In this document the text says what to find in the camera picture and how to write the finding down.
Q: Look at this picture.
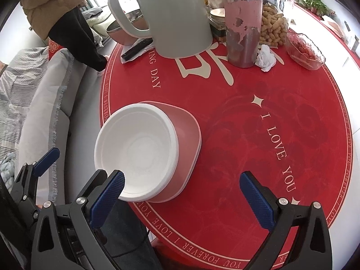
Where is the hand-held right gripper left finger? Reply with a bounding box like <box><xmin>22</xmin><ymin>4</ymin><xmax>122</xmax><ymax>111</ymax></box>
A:
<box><xmin>31</xmin><ymin>169</ymin><xmax>126</xmax><ymax>270</ymax></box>

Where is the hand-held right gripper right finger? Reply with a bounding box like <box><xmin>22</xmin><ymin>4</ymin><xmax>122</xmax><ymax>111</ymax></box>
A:
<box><xmin>240</xmin><ymin>170</ymin><xmax>332</xmax><ymax>270</ymax></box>

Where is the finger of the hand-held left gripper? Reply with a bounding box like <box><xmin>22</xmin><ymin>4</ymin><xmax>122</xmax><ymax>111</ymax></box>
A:
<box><xmin>11</xmin><ymin>147</ymin><xmax>61</xmax><ymax>225</ymax></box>

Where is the white bowl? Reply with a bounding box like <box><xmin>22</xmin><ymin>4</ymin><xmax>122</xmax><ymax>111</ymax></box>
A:
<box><xmin>94</xmin><ymin>103</ymin><xmax>180</xmax><ymax>202</ymax></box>

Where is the blue knit cloth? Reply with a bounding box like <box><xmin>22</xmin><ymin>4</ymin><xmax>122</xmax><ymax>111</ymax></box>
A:
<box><xmin>0</xmin><ymin>152</ymin><xmax>19</xmax><ymax>186</ymax></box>

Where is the grey sofa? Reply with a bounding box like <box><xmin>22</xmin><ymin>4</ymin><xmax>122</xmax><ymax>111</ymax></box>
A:
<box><xmin>14</xmin><ymin>48</ymin><xmax>104</xmax><ymax>206</ymax></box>

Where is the round red printed table mat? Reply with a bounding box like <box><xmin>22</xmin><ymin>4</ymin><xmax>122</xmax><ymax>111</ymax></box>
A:
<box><xmin>100</xmin><ymin>28</ymin><xmax>353</xmax><ymax>270</ymax></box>

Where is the striped grey blanket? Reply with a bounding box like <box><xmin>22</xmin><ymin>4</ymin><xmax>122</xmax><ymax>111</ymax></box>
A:
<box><xmin>0</xmin><ymin>46</ymin><xmax>51</xmax><ymax>158</ymax></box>

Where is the red cushion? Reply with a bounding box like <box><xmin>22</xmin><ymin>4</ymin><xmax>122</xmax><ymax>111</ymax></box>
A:
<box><xmin>48</xmin><ymin>39</ymin><xmax>66</xmax><ymax>61</ymax></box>

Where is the black remote control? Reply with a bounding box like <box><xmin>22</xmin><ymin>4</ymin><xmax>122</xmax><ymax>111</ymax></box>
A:
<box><xmin>120</xmin><ymin>38</ymin><xmax>154</xmax><ymax>62</ymax></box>

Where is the crumpled white tissue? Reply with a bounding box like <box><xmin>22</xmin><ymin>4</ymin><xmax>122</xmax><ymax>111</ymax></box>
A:
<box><xmin>254</xmin><ymin>44</ymin><xmax>277</xmax><ymax>73</ymax></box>

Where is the pink steel mixing bowl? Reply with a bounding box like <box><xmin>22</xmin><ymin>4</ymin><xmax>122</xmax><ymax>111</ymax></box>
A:
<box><xmin>105</xmin><ymin>13</ymin><xmax>151</xmax><ymax>46</ymax></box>

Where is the glass dish of red snacks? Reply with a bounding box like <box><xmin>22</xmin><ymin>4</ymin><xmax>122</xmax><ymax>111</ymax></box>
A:
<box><xmin>285</xmin><ymin>31</ymin><xmax>327</xmax><ymax>71</ymax></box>

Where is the pink worn thermos bottle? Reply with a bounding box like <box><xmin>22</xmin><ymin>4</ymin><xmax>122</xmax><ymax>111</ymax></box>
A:
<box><xmin>222</xmin><ymin>0</ymin><xmax>263</xmax><ymax>68</ymax></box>

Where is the clear jar of peanuts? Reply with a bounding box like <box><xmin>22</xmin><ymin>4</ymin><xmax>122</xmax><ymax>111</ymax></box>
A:
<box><xmin>259</xmin><ymin>0</ymin><xmax>296</xmax><ymax>47</ymax></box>

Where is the beige bowl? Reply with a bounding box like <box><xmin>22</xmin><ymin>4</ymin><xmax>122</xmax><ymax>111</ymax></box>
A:
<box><xmin>209</xmin><ymin>8</ymin><xmax>227</xmax><ymax>24</ymax></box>

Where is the pink box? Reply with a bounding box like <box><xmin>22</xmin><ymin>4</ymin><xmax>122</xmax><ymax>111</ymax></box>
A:
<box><xmin>321</xmin><ymin>15</ymin><xmax>349</xmax><ymax>38</ymax></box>

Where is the pale green kettle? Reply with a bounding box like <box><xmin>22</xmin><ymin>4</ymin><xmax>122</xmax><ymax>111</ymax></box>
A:
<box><xmin>108</xmin><ymin>0</ymin><xmax>213</xmax><ymax>59</ymax></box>

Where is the green potted plant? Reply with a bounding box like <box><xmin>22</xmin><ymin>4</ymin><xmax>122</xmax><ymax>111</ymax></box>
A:
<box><xmin>295</xmin><ymin>0</ymin><xmax>334</xmax><ymax>17</ymax></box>

